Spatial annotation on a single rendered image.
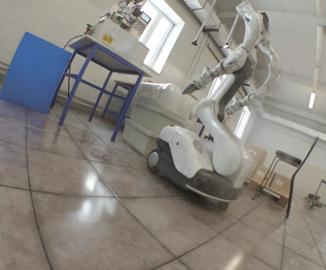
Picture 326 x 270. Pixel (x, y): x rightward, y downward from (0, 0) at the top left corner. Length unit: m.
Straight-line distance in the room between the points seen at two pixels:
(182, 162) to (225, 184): 0.27
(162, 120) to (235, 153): 0.83
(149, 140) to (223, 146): 0.77
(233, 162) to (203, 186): 0.22
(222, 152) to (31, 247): 0.96
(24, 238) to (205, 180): 0.81
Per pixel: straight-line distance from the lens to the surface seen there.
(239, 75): 1.30
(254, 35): 1.16
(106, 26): 1.73
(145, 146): 1.59
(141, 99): 1.96
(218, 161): 1.03
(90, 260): 0.43
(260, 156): 2.93
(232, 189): 1.03
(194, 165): 0.94
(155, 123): 1.59
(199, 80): 1.14
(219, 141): 1.06
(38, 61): 1.68
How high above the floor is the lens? 0.33
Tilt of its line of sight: 3 degrees down
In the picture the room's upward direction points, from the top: 24 degrees clockwise
